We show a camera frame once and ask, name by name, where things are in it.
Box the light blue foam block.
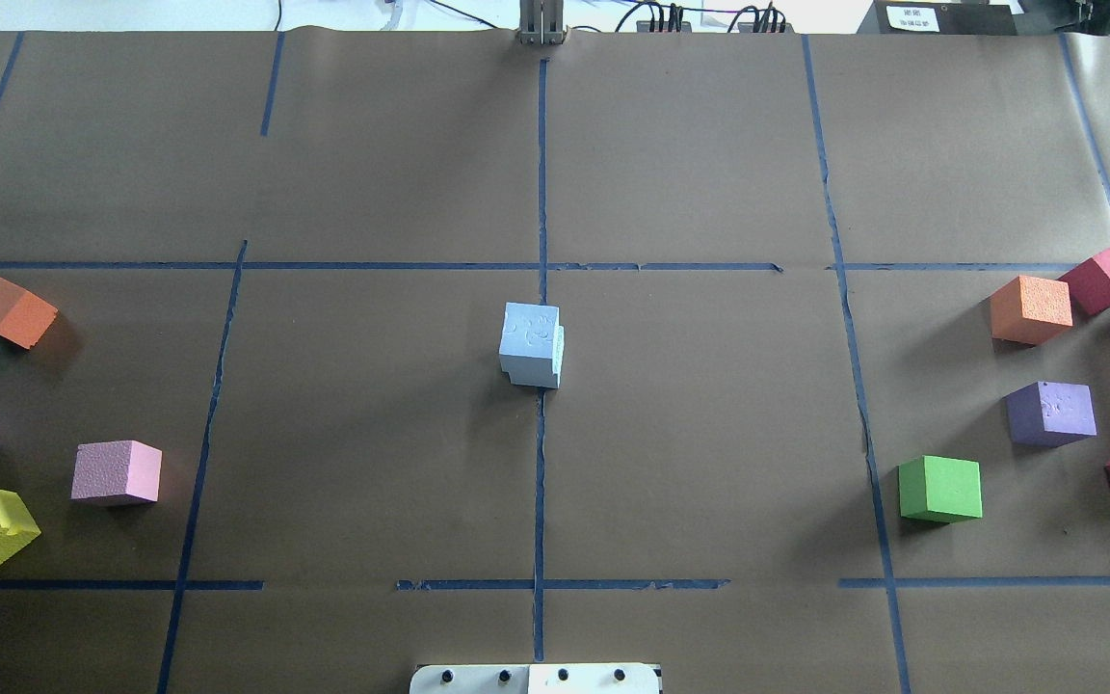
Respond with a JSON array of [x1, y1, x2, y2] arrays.
[[508, 325, 565, 389], [498, 302, 561, 378]]

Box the black power strip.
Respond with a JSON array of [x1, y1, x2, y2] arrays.
[[727, 3, 790, 34], [617, 1, 693, 34]]

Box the green foam block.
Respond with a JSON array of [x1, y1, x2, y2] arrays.
[[897, 454, 983, 523]]

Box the pink foam block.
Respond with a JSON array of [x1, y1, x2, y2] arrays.
[[69, 440, 163, 506]]

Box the orange foam block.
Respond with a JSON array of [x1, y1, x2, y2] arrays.
[[0, 276, 59, 350], [988, 274, 1074, 346]]

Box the black box with label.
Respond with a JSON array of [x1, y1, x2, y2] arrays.
[[856, 1, 1018, 36]]

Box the aluminium frame post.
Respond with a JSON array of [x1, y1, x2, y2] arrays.
[[515, 0, 567, 46]]

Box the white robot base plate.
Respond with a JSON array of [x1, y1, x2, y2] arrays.
[[408, 662, 664, 693]]

